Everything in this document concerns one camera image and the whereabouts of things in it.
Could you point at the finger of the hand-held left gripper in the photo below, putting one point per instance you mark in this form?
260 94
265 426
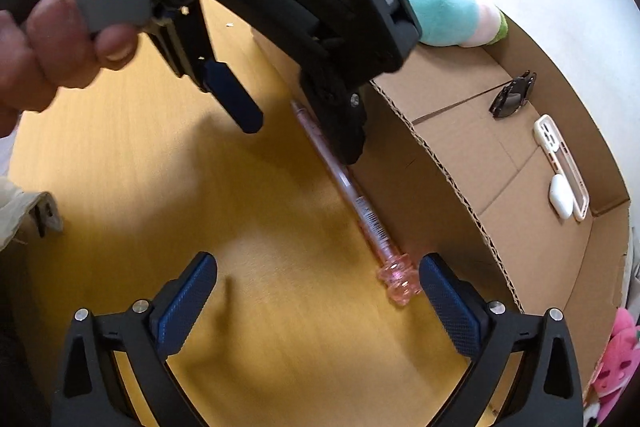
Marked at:
235 102
345 132

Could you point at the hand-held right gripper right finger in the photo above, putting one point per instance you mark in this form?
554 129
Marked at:
450 307

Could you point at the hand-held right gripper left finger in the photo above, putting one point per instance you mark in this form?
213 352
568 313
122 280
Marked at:
182 307

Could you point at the pink transparent pen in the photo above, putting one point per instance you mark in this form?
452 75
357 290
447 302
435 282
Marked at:
370 227

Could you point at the cardboard box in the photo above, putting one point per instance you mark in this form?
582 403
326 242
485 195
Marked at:
450 107

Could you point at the white earbuds case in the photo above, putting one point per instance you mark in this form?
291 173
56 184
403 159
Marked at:
561 197

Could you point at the black sunglasses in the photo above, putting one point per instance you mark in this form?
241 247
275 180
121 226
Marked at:
515 94

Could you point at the white phone case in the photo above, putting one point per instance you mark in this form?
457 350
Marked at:
575 172

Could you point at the person's left hand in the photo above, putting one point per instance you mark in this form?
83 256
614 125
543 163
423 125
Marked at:
45 57

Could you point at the pink and teal pig plush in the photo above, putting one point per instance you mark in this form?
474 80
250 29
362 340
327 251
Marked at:
440 9

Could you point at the pink plush toy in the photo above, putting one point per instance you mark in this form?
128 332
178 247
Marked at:
620 357

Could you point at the white panda plush toy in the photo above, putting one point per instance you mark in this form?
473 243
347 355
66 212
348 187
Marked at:
592 417

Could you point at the beige clothing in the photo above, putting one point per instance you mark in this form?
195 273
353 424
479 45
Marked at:
20 212

